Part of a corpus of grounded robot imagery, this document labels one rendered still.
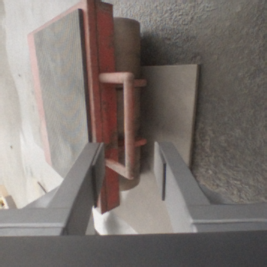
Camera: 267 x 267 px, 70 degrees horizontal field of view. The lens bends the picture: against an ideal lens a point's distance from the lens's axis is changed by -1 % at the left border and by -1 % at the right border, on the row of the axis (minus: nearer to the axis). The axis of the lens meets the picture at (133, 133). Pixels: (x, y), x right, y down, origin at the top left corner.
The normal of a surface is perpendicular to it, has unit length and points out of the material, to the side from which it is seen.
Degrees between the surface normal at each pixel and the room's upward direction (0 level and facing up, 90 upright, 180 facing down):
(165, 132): 0
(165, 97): 0
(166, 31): 0
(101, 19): 90
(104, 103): 90
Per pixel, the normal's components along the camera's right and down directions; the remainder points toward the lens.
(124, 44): 0.37, 0.26
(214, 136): -0.76, 0.20
